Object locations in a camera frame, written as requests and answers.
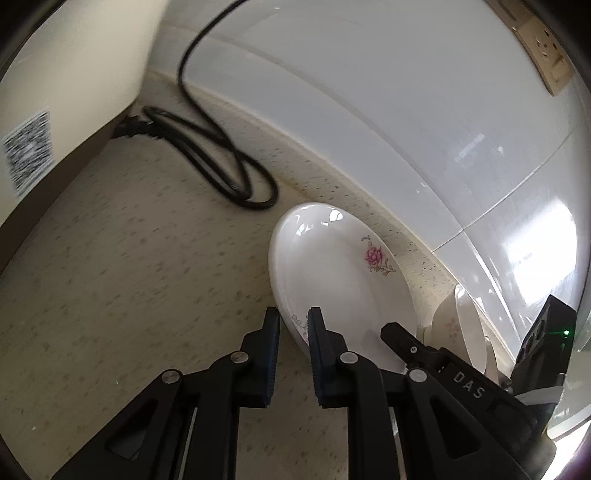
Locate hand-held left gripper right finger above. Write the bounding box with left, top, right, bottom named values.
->
left=307, top=307, right=522, bottom=480

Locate cream rice cooker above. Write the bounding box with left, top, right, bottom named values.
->
left=0, top=0, right=171, bottom=273

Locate black power cable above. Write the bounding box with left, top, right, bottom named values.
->
left=113, top=0, right=279, bottom=212

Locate white cloth strip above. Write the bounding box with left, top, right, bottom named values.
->
left=515, top=387, right=561, bottom=407

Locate medium floral white plate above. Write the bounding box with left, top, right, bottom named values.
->
left=268, top=202, right=419, bottom=374

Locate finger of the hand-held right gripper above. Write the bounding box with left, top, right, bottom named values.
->
left=380, top=322, right=444, bottom=370

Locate white bowl with floral print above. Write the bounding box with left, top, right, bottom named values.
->
left=431, top=284, right=497, bottom=384

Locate bronze wall socket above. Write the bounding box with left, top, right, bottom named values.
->
left=517, top=14, right=574, bottom=96

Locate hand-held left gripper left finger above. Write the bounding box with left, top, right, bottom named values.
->
left=51, top=307, right=282, bottom=480

